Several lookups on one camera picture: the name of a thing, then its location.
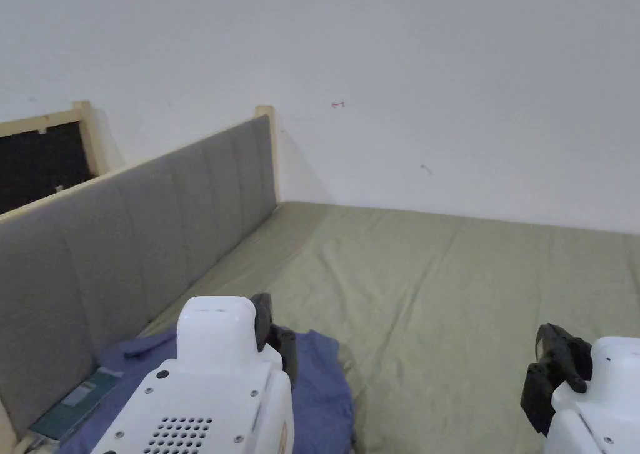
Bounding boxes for bed with pale green sheet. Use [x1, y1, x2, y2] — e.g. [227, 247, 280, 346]
[137, 201, 640, 454]

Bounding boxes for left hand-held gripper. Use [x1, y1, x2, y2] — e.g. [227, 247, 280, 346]
[89, 292, 300, 454]

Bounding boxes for blue shirt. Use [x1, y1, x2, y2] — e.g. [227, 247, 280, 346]
[54, 328, 358, 454]

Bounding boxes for dark green flat packet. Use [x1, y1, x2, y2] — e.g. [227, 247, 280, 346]
[28, 366, 124, 443]

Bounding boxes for black panel in wooden frame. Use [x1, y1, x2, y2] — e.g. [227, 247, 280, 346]
[0, 101, 127, 215]

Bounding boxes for grey padded headboard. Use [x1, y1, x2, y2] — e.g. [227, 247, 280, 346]
[0, 105, 279, 442]

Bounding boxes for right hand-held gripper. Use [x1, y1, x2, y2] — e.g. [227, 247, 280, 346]
[520, 323, 640, 454]

